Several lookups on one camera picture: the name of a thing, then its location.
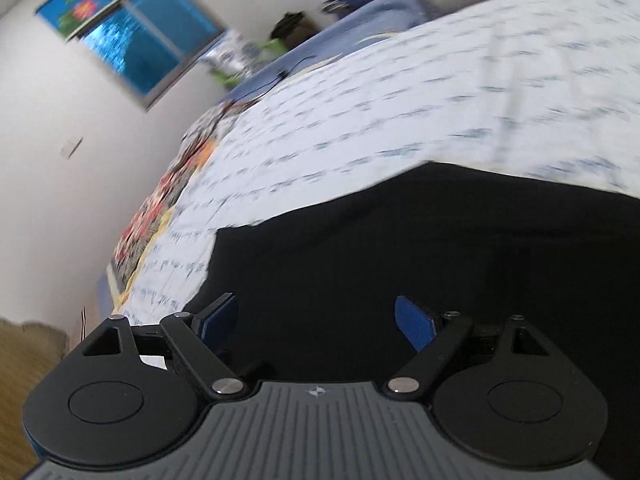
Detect floral patterned quilt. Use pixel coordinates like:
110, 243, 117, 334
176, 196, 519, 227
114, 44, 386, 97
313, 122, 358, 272
106, 99, 257, 311

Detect white wall switch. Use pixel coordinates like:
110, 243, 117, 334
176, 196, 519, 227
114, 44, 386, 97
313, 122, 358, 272
60, 136, 84, 159

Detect blue window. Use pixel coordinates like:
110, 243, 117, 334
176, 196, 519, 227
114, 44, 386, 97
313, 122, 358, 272
79, 0, 226, 108

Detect floral pillow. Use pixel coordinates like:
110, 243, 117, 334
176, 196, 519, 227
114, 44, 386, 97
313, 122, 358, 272
198, 29, 288, 90

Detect light blue blanket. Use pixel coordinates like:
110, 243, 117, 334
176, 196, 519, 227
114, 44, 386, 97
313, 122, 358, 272
224, 0, 442, 101

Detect white script-print bed sheet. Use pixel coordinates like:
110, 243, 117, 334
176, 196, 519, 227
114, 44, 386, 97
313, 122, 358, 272
122, 0, 639, 326

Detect black bag by wall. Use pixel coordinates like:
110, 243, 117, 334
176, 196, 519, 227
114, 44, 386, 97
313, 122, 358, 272
270, 12, 319, 40

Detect black pants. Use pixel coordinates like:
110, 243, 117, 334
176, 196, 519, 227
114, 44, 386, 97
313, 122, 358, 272
186, 162, 639, 479

